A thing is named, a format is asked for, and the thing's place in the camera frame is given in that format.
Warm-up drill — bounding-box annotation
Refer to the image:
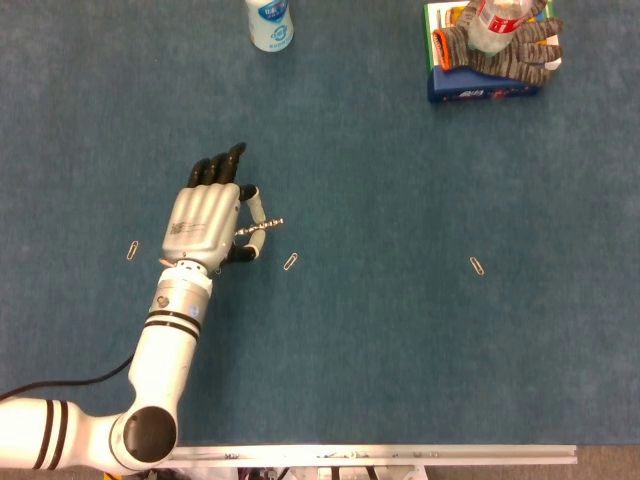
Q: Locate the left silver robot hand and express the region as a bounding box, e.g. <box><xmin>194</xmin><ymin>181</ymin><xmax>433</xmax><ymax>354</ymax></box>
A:
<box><xmin>159</xmin><ymin>142</ymin><xmax>267</xmax><ymax>274</ymax></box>

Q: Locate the metal magnetic bar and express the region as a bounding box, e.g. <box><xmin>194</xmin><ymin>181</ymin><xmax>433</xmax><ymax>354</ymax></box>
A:
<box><xmin>234</xmin><ymin>216</ymin><xmax>285</xmax><ymax>238</ymax></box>

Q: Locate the white yogurt drink bottle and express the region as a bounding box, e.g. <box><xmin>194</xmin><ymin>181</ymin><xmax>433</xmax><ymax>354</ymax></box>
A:
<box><xmin>244</xmin><ymin>0</ymin><xmax>295</xmax><ymax>53</ymax></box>

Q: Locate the dark blue carton box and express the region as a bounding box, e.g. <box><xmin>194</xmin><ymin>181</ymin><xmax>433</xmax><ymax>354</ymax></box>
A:
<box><xmin>427</xmin><ymin>66</ymin><xmax>544</xmax><ymax>105</ymax></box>

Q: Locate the clear bottle with red label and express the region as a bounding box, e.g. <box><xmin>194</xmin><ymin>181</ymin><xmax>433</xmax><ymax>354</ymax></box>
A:
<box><xmin>467</xmin><ymin>0</ymin><xmax>536</xmax><ymax>56</ymax></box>

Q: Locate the grey striped knit glove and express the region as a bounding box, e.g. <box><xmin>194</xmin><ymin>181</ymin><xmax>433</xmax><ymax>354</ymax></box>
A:
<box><xmin>432</xmin><ymin>0</ymin><xmax>565</xmax><ymax>84</ymax></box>

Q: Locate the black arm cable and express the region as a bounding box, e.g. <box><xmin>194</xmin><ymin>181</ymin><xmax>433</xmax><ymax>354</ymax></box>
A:
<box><xmin>0</xmin><ymin>352</ymin><xmax>137</xmax><ymax>402</ymax></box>

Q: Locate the aluminium profile rail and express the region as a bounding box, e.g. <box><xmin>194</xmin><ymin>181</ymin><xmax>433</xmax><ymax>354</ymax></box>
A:
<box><xmin>169</xmin><ymin>444</ymin><xmax>579</xmax><ymax>470</ymax></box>

